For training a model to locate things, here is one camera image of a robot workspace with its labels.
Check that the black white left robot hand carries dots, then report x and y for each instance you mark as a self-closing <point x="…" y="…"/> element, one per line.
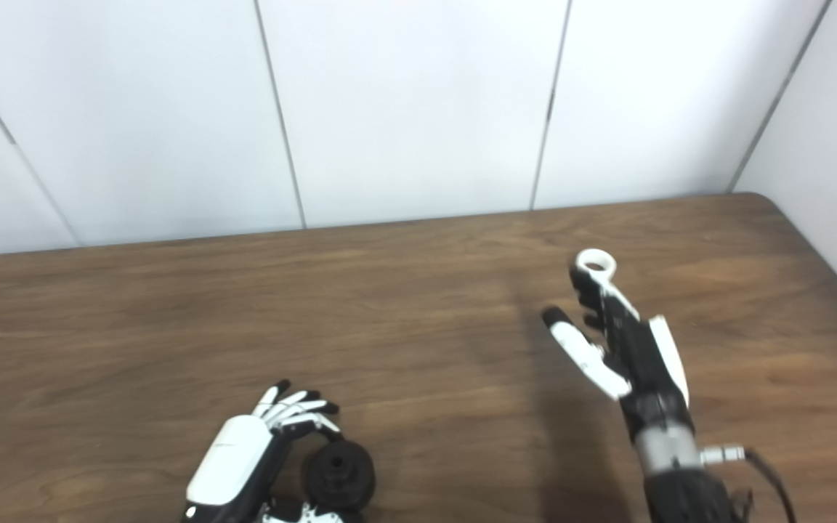
<point x="233" y="454"/>

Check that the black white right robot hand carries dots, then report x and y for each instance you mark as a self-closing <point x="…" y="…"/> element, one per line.
<point x="640" y="356"/>

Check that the round black plastic part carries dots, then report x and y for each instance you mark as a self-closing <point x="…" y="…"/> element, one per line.
<point x="338" y="476"/>

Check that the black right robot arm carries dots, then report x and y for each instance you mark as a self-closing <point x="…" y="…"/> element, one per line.
<point x="680" y="487"/>

